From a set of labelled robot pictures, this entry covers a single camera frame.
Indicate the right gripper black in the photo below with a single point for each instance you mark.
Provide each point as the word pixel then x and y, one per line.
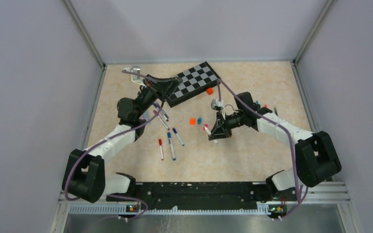
pixel 221 129

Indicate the blue capped whiteboard marker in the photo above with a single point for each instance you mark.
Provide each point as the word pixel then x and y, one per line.
pixel 161 149

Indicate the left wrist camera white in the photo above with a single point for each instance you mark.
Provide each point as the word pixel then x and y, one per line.
pixel 133 70

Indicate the light blue eraser block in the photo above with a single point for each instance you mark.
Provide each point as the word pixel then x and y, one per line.
pixel 145 116

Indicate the orange red cube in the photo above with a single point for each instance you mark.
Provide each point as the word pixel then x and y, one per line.
pixel 209 91

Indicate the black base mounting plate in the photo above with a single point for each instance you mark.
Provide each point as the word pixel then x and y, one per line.
pixel 207 195

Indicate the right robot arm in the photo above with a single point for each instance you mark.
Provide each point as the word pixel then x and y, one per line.
pixel 314 155

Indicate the purple whiteboard marker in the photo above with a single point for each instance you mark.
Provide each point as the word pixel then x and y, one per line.
pixel 163 113

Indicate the black and grey chessboard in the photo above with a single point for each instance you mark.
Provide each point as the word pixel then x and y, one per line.
pixel 195 81

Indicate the white marker blue cap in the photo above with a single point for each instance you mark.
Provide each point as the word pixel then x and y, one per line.
pixel 172 152

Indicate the aluminium frame rail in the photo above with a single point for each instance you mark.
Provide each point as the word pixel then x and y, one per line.
pixel 327 192

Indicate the white marker grey cap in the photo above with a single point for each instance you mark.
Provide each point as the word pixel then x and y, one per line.
pixel 161 120

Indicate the white marker with pink band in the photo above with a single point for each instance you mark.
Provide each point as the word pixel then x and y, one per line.
pixel 209 132

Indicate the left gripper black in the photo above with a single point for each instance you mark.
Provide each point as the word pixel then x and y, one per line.
pixel 165 86

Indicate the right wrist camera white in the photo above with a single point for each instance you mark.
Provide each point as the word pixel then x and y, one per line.
pixel 218 105

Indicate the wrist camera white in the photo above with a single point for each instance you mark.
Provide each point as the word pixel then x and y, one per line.
pixel 218 105
pixel 133 70

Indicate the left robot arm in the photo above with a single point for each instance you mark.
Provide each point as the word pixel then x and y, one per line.
pixel 84 177

